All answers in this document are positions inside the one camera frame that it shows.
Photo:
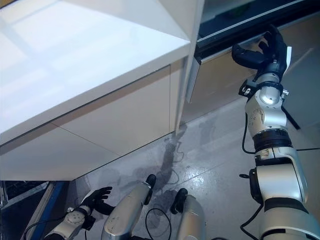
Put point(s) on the dark blue-edged floor frame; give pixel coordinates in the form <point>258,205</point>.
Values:
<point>25,200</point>

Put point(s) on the silver left robot leg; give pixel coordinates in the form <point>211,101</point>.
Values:
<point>125,215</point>

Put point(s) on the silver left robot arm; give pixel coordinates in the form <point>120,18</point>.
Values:
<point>72,221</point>

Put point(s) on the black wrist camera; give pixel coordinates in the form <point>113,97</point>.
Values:
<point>90,223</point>
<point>247,87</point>

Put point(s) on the black zip tie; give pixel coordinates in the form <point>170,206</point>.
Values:
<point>291,117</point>

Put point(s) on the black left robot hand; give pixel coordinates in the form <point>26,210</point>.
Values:
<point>96,200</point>

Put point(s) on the tall beige cabinet panel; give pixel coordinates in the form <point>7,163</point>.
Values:
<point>192,30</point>

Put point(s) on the white drawer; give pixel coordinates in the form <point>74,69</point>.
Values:
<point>220,75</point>

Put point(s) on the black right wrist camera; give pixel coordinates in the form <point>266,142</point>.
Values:
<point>247,87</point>

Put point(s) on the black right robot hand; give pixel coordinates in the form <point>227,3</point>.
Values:
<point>275,50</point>

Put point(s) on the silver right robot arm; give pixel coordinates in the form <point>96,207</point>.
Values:
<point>275,175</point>

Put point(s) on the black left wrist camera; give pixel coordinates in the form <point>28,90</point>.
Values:
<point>90,223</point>

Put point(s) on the white counter cabinet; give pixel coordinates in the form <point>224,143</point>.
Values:
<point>87,75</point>

